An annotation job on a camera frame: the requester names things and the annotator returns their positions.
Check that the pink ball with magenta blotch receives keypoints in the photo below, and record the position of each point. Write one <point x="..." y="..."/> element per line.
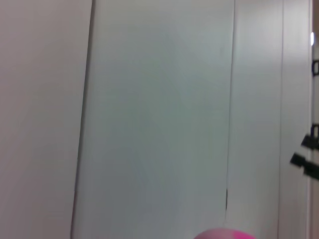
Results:
<point x="224" y="234"/>

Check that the black clamp fixture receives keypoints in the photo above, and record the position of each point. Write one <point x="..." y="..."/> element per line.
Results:
<point x="309" y="161"/>

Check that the small black wall bracket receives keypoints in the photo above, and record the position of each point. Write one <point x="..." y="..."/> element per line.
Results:
<point x="316" y="67"/>

